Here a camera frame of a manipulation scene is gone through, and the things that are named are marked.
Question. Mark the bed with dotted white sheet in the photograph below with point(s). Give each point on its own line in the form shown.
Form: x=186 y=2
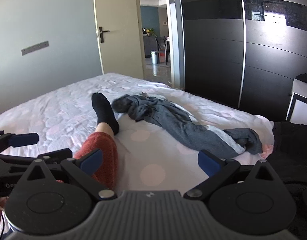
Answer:
x=68 y=105

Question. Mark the person's leg in red trousers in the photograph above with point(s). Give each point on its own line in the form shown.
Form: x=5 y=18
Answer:
x=103 y=145

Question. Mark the grey pants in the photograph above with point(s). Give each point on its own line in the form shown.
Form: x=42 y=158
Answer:
x=173 y=122

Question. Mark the green potted plant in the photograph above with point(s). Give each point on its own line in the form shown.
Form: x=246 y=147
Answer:
x=151 y=32

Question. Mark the cream room door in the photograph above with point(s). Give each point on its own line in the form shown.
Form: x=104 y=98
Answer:
x=118 y=30

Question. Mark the dark dining chair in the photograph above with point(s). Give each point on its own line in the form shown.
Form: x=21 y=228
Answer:
x=161 y=46

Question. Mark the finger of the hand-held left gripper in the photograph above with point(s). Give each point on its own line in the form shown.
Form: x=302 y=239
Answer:
x=23 y=140
x=13 y=161

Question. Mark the pink cloth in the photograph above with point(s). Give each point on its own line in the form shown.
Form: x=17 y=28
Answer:
x=267 y=152

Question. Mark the grey wall plate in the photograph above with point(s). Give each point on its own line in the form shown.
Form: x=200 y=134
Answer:
x=34 y=48

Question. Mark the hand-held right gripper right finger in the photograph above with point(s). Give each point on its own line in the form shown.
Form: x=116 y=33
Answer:
x=208 y=163

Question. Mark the grey door frame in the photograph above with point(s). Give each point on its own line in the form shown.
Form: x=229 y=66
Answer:
x=176 y=30

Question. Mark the small dark cloth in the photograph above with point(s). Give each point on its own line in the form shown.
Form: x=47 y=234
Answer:
x=306 y=78

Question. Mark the silver trash can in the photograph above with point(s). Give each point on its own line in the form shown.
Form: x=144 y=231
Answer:
x=154 y=58

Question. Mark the person's black sock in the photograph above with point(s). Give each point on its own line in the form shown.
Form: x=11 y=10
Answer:
x=103 y=110

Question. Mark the dark sideboard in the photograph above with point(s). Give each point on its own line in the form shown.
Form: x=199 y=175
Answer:
x=148 y=46

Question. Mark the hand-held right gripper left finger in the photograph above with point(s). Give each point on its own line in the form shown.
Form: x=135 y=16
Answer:
x=92 y=161

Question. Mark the black wardrobe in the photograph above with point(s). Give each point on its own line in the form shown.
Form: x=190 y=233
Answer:
x=213 y=55

